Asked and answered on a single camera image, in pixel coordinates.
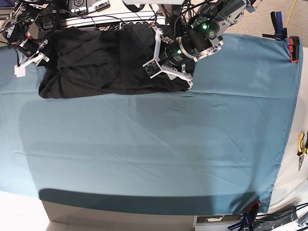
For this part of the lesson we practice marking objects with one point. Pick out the orange black clamp top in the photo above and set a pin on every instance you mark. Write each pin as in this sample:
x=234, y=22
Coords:
x=294, y=45

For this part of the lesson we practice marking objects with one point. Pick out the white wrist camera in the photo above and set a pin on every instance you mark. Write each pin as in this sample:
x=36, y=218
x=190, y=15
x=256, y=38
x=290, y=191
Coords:
x=152, y=68
x=19, y=71

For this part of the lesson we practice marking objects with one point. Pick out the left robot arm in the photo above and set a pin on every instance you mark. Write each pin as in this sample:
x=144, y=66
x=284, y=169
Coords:
x=202, y=39

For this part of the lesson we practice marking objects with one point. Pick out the dark grey T-shirt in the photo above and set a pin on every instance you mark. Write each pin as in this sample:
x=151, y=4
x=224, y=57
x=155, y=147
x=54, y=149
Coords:
x=89, y=63

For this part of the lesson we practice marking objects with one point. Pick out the blue table cloth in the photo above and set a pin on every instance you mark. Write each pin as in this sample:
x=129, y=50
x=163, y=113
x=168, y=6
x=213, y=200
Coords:
x=213, y=150

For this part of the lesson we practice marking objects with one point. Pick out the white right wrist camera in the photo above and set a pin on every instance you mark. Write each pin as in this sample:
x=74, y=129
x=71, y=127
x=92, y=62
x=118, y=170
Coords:
x=19, y=71

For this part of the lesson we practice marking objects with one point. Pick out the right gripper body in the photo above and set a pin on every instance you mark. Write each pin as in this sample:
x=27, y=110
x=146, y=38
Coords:
x=35, y=52

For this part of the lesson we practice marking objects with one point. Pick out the black bag with cords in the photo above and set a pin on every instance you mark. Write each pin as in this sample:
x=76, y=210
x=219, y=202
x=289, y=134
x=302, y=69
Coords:
x=282, y=217

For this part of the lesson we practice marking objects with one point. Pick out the yellow handled pliers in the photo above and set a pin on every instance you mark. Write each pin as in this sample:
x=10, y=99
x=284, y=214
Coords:
x=302, y=149

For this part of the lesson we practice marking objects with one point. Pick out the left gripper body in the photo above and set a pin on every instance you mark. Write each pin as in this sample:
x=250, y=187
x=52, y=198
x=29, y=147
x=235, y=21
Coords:
x=173, y=55

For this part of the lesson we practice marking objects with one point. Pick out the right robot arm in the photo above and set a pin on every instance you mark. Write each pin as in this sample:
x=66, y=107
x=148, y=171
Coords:
x=15, y=32

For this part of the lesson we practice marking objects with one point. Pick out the white power strip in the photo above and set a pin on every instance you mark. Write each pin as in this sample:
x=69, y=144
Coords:
x=140, y=17

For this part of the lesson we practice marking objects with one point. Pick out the orange blue clamp bottom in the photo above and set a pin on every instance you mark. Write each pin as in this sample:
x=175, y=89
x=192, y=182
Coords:
x=246, y=224

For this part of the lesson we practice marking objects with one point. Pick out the blue black clamp top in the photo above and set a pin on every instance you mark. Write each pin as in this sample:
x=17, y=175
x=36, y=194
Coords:
x=280, y=31

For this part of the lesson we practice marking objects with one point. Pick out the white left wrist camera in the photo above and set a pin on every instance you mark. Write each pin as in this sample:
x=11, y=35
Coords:
x=152, y=68

